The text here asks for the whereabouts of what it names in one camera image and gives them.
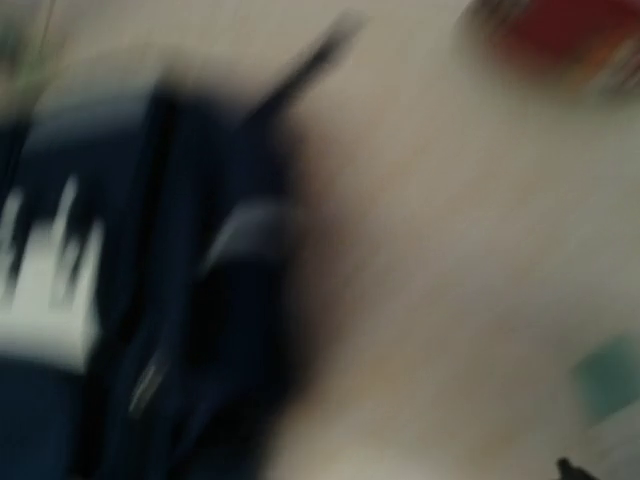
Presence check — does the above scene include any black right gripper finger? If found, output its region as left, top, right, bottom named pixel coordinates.
left=556, top=457, right=595, bottom=480

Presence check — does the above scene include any navy blue backpack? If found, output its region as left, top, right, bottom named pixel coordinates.
left=1, top=15, right=362, bottom=479

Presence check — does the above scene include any teal blurred object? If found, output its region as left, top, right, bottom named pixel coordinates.
left=571, top=334, right=639, bottom=423

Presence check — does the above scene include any red floral plate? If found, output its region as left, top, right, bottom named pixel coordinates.
left=460, top=0, right=639, bottom=98

